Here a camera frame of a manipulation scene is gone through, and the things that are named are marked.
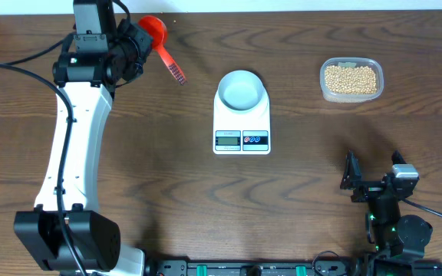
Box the red plastic measuring scoop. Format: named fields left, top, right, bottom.
left=138, top=15, right=186, bottom=85

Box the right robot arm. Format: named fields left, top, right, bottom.
left=340, top=151, right=432, bottom=275

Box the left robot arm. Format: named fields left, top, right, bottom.
left=14, top=1, right=152, bottom=275

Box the grey round bowl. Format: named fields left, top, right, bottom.
left=217, top=70, right=266, bottom=111

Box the white digital kitchen scale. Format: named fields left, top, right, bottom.
left=213, top=92, right=271, bottom=155

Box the soybeans pile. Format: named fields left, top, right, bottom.
left=324, top=65, right=378, bottom=94

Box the clear plastic container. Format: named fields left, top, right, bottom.
left=320, top=57, right=384, bottom=103

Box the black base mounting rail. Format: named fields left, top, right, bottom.
left=143, top=258, right=442, bottom=276

